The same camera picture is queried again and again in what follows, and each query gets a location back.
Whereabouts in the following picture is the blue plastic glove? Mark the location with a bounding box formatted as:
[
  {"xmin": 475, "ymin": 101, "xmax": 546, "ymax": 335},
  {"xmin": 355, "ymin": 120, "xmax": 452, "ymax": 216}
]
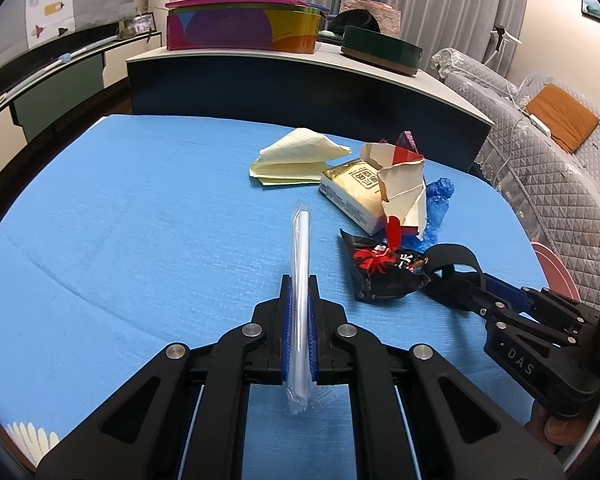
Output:
[{"xmin": 420, "ymin": 176, "xmax": 456, "ymax": 251}]

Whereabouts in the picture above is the television cabinet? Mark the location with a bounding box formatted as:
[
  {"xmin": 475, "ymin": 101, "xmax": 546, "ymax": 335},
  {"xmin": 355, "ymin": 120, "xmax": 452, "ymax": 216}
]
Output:
[{"xmin": 0, "ymin": 30, "xmax": 163, "ymax": 161}]

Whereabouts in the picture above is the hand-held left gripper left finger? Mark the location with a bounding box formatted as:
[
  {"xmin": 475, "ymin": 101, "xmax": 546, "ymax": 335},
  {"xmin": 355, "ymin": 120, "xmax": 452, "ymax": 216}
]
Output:
[{"xmin": 36, "ymin": 274, "xmax": 295, "ymax": 480}]

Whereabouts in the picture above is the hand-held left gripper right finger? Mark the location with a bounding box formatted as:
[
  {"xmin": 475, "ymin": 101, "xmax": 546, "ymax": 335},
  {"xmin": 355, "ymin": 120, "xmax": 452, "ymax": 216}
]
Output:
[{"xmin": 307, "ymin": 274, "xmax": 566, "ymax": 480}]

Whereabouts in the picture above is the pink woven basket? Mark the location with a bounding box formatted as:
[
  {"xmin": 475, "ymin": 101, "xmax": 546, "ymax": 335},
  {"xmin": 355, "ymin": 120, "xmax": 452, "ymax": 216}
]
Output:
[{"xmin": 340, "ymin": 0, "xmax": 401, "ymax": 38}]

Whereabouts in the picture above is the person's right hand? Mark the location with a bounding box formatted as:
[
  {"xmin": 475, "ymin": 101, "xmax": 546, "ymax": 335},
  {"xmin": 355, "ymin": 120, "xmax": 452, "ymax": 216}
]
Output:
[{"xmin": 525, "ymin": 400, "xmax": 598, "ymax": 451}]

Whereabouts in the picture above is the black strap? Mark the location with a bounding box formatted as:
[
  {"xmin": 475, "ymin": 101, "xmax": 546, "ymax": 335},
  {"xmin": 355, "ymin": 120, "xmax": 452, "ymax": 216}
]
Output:
[{"xmin": 422, "ymin": 243, "xmax": 481, "ymax": 283}]

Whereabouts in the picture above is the white power strip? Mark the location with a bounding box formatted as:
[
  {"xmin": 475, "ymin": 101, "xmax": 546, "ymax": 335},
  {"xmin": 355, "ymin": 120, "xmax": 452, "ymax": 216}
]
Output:
[{"xmin": 527, "ymin": 112, "xmax": 553, "ymax": 137}]

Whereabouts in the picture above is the yellow lined paper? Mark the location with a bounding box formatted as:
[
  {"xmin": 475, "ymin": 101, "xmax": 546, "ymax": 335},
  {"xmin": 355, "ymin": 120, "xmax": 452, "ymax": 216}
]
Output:
[{"xmin": 250, "ymin": 127, "xmax": 352, "ymax": 187}]

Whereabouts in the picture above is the clear straw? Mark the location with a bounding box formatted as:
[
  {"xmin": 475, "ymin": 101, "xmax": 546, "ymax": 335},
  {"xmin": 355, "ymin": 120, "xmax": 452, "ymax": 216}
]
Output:
[{"xmin": 286, "ymin": 199, "xmax": 313, "ymax": 416}]

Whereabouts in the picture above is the pink plastic bin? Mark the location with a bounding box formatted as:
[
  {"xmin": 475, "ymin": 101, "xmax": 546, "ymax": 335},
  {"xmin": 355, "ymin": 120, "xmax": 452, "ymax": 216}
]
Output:
[{"xmin": 530, "ymin": 241, "xmax": 583, "ymax": 306}]

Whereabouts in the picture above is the white phone holder stand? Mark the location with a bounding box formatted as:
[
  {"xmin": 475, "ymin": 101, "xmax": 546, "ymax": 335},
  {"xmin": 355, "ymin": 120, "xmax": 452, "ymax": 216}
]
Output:
[{"xmin": 482, "ymin": 24, "xmax": 523, "ymax": 68}]

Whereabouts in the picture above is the black hat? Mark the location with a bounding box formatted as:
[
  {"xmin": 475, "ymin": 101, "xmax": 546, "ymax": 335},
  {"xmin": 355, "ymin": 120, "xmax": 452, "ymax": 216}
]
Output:
[{"xmin": 326, "ymin": 9, "xmax": 382, "ymax": 36}]

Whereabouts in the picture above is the orange cushion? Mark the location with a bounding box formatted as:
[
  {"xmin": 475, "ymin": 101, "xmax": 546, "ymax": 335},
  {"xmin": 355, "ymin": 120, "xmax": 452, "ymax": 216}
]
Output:
[{"xmin": 525, "ymin": 83, "xmax": 600, "ymax": 155}]

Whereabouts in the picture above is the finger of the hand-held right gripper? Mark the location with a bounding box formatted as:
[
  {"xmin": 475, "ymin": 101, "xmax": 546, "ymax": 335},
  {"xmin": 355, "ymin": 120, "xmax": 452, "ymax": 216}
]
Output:
[
  {"xmin": 427, "ymin": 267, "xmax": 513, "ymax": 333},
  {"xmin": 480, "ymin": 272, "xmax": 546, "ymax": 313}
]

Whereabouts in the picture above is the small photo frame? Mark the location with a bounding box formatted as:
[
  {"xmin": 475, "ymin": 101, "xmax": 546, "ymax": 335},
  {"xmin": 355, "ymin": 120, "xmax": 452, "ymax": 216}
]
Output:
[{"xmin": 130, "ymin": 11, "xmax": 157, "ymax": 33}]

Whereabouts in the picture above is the black snack packet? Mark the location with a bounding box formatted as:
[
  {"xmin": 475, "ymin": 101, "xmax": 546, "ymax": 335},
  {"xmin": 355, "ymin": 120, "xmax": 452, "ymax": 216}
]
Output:
[{"xmin": 339, "ymin": 227, "xmax": 431, "ymax": 303}]

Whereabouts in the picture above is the black paper with pink print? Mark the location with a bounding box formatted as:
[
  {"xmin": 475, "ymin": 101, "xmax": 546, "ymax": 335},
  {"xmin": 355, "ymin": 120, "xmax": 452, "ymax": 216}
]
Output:
[{"xmin": 395, "ymin": 130, "xmax": 423, "ymax": 157}]

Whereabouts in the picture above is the grey quilted sofa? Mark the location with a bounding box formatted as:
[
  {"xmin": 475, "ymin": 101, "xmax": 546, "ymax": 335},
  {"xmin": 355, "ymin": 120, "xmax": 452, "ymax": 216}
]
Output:
[{"xmin": 432, "ymin": 47, "xmax": 600, "ymax": 306}]

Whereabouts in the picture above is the yellow tissue pack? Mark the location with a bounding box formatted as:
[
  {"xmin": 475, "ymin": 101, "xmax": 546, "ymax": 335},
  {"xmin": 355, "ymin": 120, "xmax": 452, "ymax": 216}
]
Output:
[{"xmin": 319, "ymin": 157, "xmax": 396, "ymax": 236}]

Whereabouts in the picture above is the green round tin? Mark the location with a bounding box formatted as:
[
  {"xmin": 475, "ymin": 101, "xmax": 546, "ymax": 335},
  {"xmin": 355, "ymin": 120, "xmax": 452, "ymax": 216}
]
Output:
[{"xmin": 341, "ymin": 25, "xmax": 424, "ymax": 77}]

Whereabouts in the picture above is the colourful gift box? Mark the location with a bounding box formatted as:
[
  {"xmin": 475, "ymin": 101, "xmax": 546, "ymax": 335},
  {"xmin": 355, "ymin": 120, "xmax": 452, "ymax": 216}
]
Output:
[{"xmin": 165, "ymin": 0, "xmax": 326, "ymax": 55}]

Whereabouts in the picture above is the white top coffee table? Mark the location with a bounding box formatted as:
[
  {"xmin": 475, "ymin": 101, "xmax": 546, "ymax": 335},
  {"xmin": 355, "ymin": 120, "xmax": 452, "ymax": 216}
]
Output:
[{"xmin": 126, "ymin": 40, "xmax": 496, "ymax": 173}]

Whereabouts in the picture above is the torn red white paper box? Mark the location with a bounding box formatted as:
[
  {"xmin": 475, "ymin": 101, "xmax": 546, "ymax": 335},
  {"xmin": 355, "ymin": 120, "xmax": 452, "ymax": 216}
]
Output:
[{"xmin": 359, "ymin": 141, "xmax": 428, "ymax": 241}]

